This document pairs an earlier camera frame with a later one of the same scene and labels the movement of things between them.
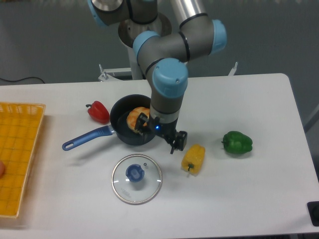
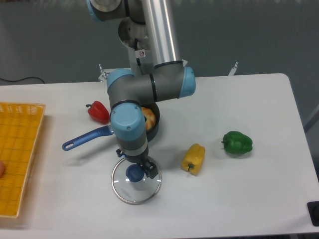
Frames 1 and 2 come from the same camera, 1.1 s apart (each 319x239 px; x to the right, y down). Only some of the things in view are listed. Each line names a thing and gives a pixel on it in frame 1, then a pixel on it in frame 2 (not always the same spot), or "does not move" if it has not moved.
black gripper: (166, 130) to (148, 167)
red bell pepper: (98, 112) does not move
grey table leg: (312, 119) does not move
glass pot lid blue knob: (135, 173) does not move
